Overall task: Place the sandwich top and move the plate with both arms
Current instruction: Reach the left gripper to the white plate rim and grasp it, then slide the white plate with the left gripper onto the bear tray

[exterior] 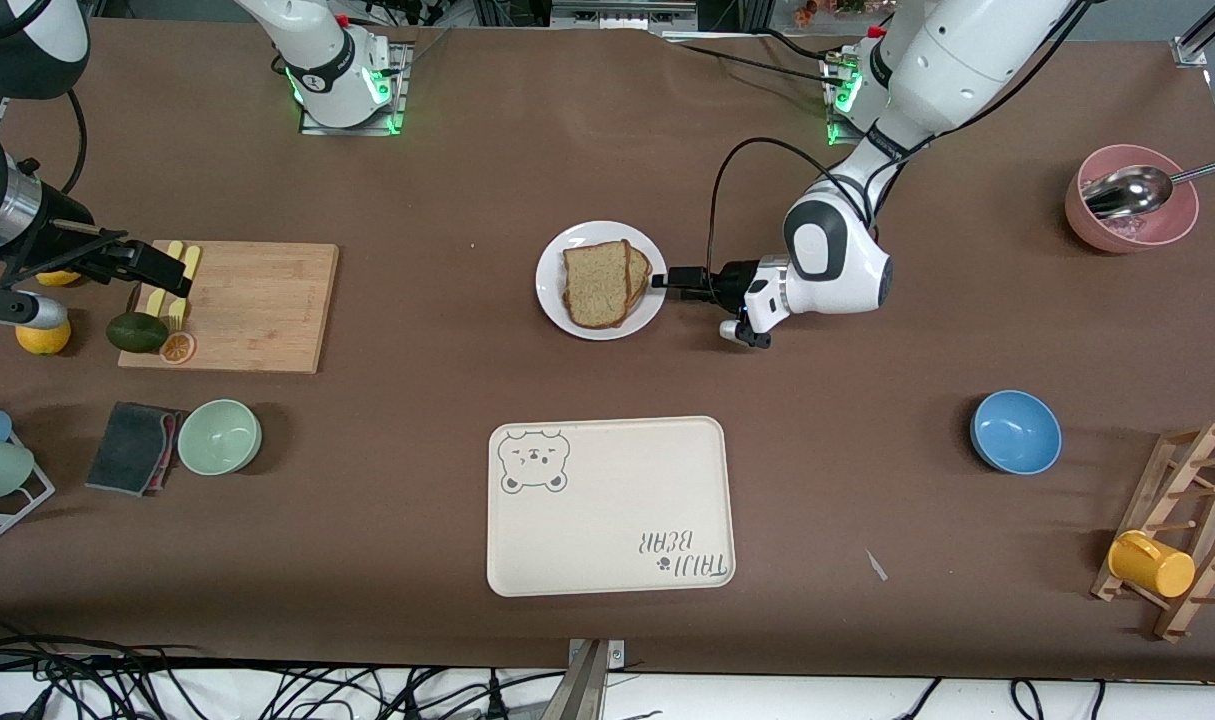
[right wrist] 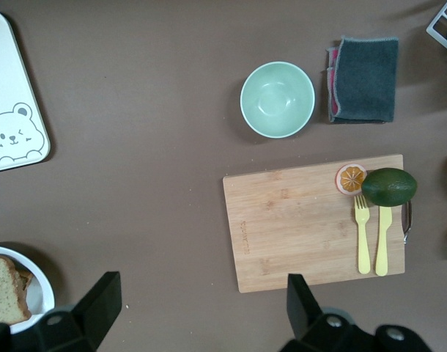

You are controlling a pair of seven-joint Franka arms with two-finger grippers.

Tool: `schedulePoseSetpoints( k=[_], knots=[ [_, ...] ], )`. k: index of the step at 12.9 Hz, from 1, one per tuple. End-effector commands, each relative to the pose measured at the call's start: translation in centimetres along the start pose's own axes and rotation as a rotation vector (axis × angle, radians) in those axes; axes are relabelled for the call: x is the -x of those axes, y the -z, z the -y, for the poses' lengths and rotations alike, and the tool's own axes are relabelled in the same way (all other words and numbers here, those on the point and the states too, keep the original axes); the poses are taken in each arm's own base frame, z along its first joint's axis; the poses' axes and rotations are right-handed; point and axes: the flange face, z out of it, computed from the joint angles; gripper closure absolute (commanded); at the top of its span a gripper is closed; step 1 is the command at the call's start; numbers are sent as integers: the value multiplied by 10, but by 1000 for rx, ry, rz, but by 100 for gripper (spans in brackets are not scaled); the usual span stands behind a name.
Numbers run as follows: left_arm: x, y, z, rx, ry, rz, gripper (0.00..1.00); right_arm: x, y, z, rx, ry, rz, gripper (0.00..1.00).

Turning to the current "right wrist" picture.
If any white wire cup rack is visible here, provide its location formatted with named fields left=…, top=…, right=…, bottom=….
left=426, top=0, right=447, bottom=58

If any crusty bread slice under egg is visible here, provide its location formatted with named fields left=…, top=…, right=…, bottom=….
left=16, top=269, right=34, bottom=294

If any cream bear print tray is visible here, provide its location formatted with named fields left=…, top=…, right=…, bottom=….
left=0, top=9, right=51, bottom=175

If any grey folded cloth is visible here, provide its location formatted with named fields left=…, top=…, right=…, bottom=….
left=321, top=35, right=399, bottom=125

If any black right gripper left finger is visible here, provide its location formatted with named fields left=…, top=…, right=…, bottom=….
left=10, top=271, right=122, bottom=352

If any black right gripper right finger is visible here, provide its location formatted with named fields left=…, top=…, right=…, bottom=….
left=281, top=273, right=377, bottom=352

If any toy orange slice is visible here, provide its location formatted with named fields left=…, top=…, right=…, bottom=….
left=335, top=164, right=368, bottom=196

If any yellow plastic knife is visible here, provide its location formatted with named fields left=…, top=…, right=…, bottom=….
left=374, top=205, right=394, bottom=277

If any bamboo cutting board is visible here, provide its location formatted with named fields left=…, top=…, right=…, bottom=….
left=222, top=154, right=415, bottom=294

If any yellow plastic fork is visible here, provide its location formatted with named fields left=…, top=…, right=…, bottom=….
left=354, top=194, right=372, bottom=275

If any white round plate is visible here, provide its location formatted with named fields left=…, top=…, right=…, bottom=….
left=0, top=244, right=56, bottom=334

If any bread slice sandwich lid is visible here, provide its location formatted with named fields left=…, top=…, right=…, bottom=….
left=0, top=255, right=32, bottom=326

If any mint green bowl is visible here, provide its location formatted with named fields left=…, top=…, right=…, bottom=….
left=240, top=61, right=316, bottom=139

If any dark green avocado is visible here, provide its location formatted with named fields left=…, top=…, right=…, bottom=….
left=361, top=167, right=418, bottom=208

